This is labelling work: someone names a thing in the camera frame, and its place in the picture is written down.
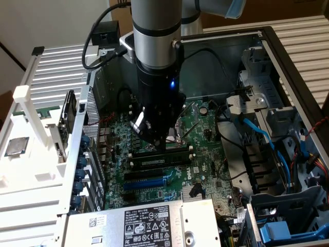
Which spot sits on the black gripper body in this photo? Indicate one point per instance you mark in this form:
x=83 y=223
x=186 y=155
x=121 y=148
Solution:
x=159 y=108

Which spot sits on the green RAM stick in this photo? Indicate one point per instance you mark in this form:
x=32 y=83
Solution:
x=150 y=162

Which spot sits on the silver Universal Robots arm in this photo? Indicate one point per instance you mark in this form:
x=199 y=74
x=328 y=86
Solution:
x=156 y=25

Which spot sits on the metal CPU socket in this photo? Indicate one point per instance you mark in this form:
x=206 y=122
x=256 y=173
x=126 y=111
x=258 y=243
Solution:
x=177 y=139

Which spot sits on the thin steel locking lever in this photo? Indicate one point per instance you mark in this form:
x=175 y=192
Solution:
x=133 y=99

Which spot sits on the flat steel locking lever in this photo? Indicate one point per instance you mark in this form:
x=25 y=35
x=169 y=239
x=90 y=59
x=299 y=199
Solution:
x=191 y=106

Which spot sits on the long black expansion slot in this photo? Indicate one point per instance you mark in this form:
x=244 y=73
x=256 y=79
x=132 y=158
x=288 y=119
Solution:
x=144 y=175

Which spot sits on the blue expansion slot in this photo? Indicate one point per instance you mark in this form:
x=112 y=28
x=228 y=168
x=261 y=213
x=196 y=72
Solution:
x=144 y=184

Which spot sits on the green Dell motherboard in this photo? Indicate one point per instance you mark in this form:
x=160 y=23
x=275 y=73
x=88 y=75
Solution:
x=205 y=154

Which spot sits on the round coin battery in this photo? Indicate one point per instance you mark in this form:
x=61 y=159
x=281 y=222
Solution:
x=204 y=110

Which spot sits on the open grey PC case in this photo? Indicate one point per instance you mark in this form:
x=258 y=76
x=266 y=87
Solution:
x=200 y=77

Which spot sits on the silver finned heatsink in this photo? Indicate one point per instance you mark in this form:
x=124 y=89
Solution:
x=186 y=193

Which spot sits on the black plug on heatsink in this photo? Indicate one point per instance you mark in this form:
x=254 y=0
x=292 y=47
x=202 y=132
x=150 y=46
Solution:
x=195 y=190

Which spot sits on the short black expansion slot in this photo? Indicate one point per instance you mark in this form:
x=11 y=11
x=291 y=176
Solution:
x=128 y=197

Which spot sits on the blue card retention clip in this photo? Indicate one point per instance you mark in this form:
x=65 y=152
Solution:
x=82 y=160
x=76 y=200
x=85 y=140
x=80 y=173
x=77 y=186

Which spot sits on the silver power supply unit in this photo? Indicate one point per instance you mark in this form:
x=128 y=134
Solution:
x=144 y=226

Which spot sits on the printed cardboard box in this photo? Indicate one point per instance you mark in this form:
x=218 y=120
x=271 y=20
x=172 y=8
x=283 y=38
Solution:
x=125 y=25

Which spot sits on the black box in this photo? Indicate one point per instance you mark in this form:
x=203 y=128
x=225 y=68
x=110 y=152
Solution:
x=108 y=33

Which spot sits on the black graphics card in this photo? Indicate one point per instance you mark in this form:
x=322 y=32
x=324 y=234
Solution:
x=68 y=110

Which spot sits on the green circuit board strip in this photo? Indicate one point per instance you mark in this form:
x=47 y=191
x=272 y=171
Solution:
x=45 y=113

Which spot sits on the white parts rack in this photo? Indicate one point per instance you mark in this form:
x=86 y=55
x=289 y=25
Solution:
x=38 y=154

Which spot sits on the grey metal disk bay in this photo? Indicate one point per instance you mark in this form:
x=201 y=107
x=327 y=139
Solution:
x=282 y=203

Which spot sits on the blue plastic disk tray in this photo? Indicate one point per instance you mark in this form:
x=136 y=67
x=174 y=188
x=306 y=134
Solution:
x=275 y=230

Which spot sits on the silver CPU chip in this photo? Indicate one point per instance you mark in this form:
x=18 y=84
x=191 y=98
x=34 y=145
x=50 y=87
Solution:
x=16 y=146

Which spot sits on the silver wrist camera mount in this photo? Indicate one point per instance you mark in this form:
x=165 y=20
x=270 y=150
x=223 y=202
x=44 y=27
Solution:
x=127 y=42

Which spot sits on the grey metal drive bracket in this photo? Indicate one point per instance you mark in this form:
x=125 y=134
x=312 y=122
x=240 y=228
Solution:
x=232 y=108

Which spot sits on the white corner bracket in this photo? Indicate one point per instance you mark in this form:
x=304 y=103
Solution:
x=92 y=57

